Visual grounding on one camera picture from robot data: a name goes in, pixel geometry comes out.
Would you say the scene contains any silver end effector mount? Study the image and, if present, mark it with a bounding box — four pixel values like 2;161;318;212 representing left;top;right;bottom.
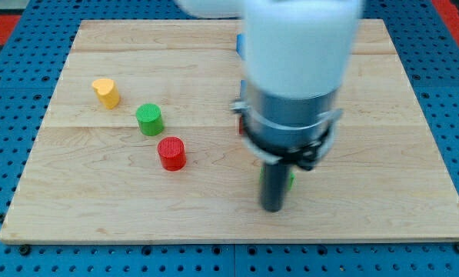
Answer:
231;82;343;171

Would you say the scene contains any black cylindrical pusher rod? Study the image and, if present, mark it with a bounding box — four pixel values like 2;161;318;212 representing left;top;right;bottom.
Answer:
260;163;291;212

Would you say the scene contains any yellow heart block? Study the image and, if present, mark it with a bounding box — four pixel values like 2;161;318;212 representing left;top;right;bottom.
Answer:
91;78;121;109

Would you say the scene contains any red star block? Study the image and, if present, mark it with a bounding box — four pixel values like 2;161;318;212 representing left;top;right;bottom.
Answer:
238;116;244;135

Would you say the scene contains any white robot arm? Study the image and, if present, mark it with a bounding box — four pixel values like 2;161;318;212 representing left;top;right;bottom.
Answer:
177;0;363;212

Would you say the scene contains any blue block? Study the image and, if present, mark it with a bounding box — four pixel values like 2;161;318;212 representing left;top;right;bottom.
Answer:
236;33;244;60
239;80;247;98

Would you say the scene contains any green star block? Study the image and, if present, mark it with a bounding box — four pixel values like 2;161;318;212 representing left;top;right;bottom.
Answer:
259;167;295;192

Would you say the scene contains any green cylinder block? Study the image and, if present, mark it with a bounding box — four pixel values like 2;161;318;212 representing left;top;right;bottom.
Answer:
135;103;164;136

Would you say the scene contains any blue block lower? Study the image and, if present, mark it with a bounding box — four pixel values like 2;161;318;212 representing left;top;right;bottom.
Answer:
239;80;247;98

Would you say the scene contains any red cylinder block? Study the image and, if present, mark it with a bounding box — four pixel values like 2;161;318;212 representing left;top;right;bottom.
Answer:
157;136;187;171

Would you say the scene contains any wooden board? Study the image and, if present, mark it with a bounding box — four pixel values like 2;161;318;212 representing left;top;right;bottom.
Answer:
0;19;459;245

